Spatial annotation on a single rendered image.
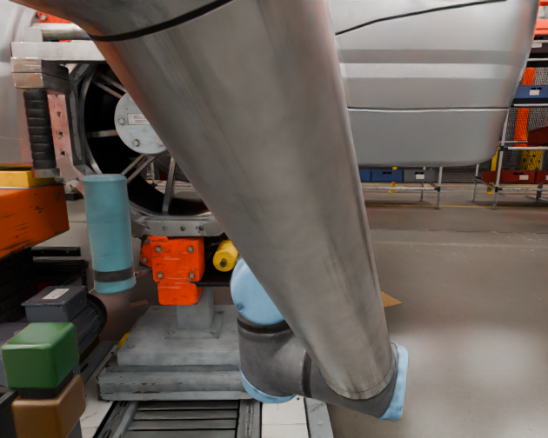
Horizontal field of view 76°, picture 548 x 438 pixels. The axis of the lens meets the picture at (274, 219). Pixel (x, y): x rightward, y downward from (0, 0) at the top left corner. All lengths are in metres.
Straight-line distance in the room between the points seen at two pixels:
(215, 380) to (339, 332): 0.85
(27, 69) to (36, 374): 0.54
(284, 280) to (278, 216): 0.06
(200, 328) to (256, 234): 1.01
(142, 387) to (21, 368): 0.83
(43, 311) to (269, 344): 0.68
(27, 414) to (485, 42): 1.18
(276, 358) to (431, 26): 0.92
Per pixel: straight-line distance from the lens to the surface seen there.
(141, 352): 1.14
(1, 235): 1.11
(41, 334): 0.35
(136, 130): 0.76
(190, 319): 1.17
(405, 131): 1.07
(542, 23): 7.91
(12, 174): 1.24
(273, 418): 1.10
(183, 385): 1.13
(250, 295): 0.46
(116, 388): 1.19
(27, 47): 0.80
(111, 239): 0.83
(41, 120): 0.75
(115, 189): 0.82
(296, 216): 0.16
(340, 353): 0.31
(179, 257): 0.92
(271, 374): 0.52
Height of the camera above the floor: 0.81
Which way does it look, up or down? 12 degrees down
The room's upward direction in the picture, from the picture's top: straight up
